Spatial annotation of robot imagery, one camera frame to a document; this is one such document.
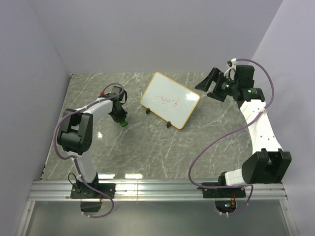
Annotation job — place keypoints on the orange framed whiteboard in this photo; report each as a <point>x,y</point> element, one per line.
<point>169,100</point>

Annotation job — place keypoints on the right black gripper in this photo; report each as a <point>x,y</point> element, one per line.
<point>205,84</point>

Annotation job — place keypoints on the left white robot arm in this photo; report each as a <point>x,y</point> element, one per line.
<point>73,135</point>

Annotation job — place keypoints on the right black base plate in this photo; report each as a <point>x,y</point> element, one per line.
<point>216,191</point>

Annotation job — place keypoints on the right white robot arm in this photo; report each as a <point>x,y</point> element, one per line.
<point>268,162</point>

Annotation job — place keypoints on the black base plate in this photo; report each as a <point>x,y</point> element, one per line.
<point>216,191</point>
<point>108,190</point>

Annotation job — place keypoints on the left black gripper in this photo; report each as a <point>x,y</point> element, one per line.
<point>122,116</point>

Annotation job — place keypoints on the green whiteboard eraser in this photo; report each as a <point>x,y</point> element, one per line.
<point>124,123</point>

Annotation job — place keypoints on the aluminium mounting rail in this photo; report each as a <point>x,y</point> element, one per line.
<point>146,190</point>

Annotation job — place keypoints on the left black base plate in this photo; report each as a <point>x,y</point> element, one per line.
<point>108,190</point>

